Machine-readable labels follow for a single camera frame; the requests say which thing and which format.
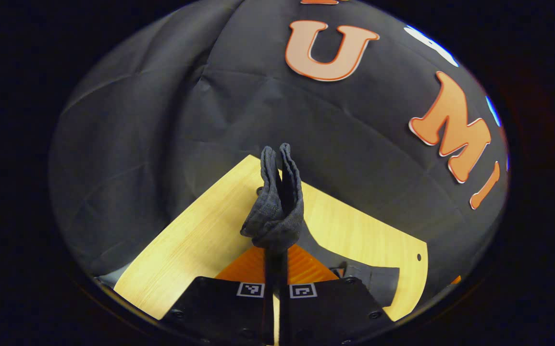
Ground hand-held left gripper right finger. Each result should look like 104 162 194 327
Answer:
279 243 396 346

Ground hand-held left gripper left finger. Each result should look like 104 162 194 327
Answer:
161 247 276 346

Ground dark grey jeans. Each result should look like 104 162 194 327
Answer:
240 143 400 308

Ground black backdrop cloth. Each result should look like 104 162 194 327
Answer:
49 0 508 291

